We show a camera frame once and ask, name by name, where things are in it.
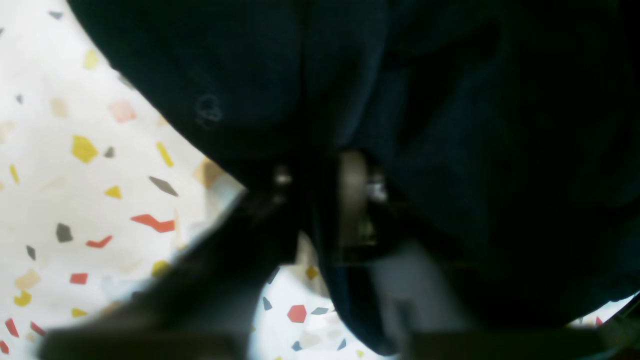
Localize terrazzo patterned tablecloth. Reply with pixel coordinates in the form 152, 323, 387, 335
1, 0, 639, 360

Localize black t-shirt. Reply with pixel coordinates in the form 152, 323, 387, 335
69, 0, 639, 356

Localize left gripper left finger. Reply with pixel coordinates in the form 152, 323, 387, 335
39, 165, 300, 360

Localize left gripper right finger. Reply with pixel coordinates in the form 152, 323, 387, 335
336, 150, 639, 360

